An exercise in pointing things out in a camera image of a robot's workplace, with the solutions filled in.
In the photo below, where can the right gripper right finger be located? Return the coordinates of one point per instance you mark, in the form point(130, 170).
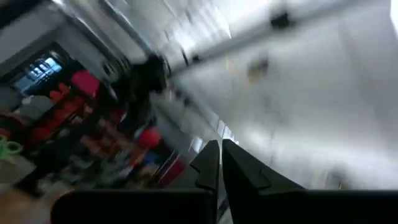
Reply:
point(248, 183)

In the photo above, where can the parts rack with small bins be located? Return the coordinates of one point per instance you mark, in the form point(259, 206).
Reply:
point(62, 109)

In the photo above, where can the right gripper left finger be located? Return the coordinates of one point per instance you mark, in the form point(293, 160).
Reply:
point(202, 180)

